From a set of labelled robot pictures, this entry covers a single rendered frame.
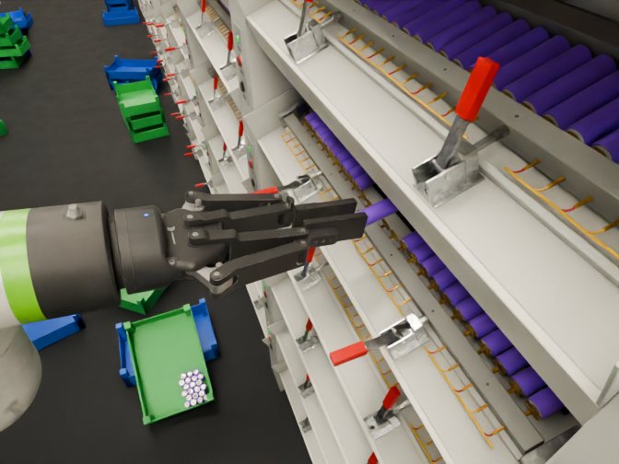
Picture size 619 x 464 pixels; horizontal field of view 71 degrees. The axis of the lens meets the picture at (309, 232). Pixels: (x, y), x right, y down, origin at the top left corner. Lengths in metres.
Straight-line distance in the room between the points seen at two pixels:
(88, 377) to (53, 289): 1.27
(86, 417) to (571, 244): 1.45
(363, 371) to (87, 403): 1.09
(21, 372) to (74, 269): 0.15
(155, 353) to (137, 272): 1.13
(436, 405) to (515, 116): 0.26
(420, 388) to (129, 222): 0.30
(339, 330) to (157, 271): 0.38
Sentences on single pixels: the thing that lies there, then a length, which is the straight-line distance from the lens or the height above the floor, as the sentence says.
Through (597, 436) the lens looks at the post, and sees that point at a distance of 0.26.
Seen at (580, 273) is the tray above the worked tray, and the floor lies 1.12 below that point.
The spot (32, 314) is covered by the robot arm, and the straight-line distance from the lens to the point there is 0.39.
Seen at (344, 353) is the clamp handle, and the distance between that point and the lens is 0.43.
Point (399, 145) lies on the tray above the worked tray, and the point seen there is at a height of 1.11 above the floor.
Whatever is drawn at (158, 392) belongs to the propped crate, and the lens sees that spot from 1.48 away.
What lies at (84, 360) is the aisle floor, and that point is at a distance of 1.68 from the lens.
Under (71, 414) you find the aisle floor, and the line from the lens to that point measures 1.59.
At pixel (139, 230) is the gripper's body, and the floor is 1.06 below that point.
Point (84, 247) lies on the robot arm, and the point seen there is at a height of 1.07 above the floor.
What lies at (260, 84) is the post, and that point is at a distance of 0.72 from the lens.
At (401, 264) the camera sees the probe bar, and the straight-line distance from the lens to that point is 0.48.
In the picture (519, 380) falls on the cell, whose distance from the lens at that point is 0.42.
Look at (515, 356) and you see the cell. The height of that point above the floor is 0.96.
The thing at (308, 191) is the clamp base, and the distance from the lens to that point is 0.61.
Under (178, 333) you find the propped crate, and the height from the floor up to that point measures 0.10.
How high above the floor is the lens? 1.30
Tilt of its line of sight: 43 degrees down
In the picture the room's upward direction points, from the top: straight up
